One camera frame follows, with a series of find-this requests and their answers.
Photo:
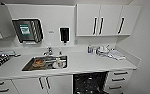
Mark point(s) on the small white bottle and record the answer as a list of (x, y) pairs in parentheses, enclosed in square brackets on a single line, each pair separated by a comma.
[(94, 51)]

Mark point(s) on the blue label bottle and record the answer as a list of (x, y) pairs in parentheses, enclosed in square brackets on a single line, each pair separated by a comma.
[(89, 49)]

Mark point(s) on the white three-door wall cabinet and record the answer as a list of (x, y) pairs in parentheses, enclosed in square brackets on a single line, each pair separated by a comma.
[(107, 19)]

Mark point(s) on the white cup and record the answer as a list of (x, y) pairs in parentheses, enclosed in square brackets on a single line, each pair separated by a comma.
[(59, 63)]

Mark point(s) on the white under-sink cabinet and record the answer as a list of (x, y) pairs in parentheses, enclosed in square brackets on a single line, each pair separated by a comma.
[(27, 86)]

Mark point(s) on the small sink soap pump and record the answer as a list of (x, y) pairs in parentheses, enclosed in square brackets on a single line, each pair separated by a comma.
[(60, 53)]

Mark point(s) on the chrome faucet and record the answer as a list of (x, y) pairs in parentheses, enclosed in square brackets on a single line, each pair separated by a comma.
[(49, 51)]

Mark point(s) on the white narrow drawer unit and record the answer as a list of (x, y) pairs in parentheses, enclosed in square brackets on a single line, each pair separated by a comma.
[(119, 81)]

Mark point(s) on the white wall outlet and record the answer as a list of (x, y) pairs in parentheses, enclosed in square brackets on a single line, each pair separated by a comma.
[(74, 42)]

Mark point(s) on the black soap dispenser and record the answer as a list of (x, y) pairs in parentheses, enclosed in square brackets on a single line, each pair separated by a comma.
[(64, 34)]

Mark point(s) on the paper towel dispenser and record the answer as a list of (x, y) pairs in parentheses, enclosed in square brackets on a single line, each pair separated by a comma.
[(26, 31)]

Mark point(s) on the orange bowl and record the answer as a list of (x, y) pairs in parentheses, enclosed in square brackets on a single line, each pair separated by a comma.
[(39, 63)]

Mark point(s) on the white drawer unit beside microwave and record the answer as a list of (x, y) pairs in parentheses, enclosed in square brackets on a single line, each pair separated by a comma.
[(2, 87)]

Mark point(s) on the steel kitchen sink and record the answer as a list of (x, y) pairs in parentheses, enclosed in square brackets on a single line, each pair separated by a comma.
[(47, 60)]

